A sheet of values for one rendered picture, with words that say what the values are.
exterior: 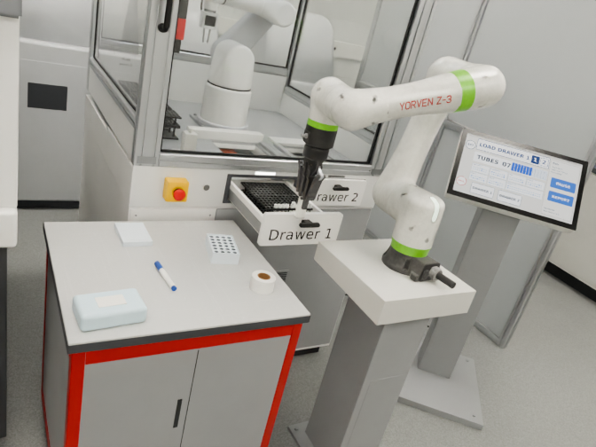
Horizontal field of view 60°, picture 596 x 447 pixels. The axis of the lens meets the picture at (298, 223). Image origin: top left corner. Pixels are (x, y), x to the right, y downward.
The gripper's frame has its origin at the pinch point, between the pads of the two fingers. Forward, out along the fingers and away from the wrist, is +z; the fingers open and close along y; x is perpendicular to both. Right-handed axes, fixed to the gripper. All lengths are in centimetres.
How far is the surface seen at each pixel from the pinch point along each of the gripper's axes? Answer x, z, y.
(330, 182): 31.2, 3.8, -30.8
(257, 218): -9.4, 8.2, -8.9
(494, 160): 96, -16, -13
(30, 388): -70, 96, -43
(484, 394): 125, 96, 12
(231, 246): -18.1, 16.3, -6.2
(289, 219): -2.6, 4.6, -1.1
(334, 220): 14.8, 5.1, -1.0
